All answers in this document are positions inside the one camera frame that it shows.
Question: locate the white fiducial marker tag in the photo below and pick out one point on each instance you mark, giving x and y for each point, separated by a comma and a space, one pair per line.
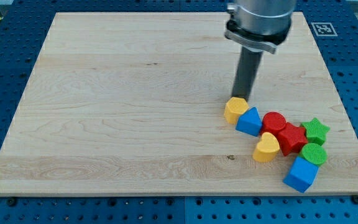
324, 29

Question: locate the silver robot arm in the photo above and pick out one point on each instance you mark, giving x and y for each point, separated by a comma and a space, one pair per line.
258, 26

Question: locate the yellow heart block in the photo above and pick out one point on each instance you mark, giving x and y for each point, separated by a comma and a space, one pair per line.
267, 148

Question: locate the green cylinder block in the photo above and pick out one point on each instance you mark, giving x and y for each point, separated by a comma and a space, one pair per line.
314, 153

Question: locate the green star block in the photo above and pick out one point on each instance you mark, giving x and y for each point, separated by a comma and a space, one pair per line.
315, 131

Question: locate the blue triangle block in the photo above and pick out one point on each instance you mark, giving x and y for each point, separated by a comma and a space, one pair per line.
249, 122

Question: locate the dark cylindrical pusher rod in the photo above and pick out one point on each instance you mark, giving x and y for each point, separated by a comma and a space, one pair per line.
247, 68

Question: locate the yellow hexagon block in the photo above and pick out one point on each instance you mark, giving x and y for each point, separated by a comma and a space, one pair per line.
234, 108

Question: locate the red cylinder block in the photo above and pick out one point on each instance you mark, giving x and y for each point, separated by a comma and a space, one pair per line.
273, 122

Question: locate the light wooden board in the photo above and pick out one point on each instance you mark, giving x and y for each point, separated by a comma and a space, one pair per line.
131, 104

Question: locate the blue cube block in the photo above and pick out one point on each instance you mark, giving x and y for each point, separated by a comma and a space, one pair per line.
301, 175

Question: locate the red star block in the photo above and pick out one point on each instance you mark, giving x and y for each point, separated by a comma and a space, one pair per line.
291, 139

